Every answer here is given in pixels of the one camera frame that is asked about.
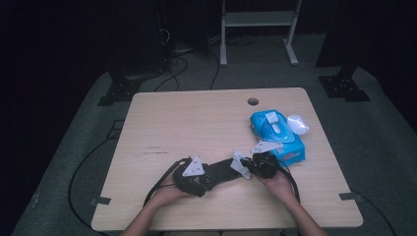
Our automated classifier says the dark cabinet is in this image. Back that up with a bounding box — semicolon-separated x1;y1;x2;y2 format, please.
107;0;169;78

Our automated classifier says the white metal stand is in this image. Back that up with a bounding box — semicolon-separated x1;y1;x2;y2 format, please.
219;0;303;68

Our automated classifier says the blue wet wipes pack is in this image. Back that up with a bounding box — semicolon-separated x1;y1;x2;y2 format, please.
249;108;307;166

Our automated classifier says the black stand base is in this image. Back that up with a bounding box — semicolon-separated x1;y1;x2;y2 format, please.
96;78;143;107
318;74;372;102

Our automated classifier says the white wet wipe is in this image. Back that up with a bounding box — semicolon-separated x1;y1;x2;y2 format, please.
229;149;253;180

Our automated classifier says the black background cable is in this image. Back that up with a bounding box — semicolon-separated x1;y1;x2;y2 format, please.
208;48;221;91

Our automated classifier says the thin black floor cable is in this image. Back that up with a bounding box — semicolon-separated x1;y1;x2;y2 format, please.
350;189;398;236

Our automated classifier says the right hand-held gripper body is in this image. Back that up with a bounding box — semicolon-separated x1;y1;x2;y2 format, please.
249;141;283;180

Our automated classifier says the right hand-held gripper black cable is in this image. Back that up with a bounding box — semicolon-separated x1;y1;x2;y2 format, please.
277;160;301;203

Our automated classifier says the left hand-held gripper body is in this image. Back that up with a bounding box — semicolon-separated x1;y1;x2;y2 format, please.
172;155;210;198

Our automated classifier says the white oval plastic object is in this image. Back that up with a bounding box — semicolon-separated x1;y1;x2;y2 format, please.
286;113;311;136

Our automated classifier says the long black floor cable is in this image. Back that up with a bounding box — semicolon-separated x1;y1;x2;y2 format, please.
67;137;116;236

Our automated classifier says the person's left hand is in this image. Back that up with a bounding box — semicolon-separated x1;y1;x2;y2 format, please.
149;175;197;207

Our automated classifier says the grey tape strip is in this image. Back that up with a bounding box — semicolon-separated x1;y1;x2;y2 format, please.
89;196;112;207
338;192;364;202

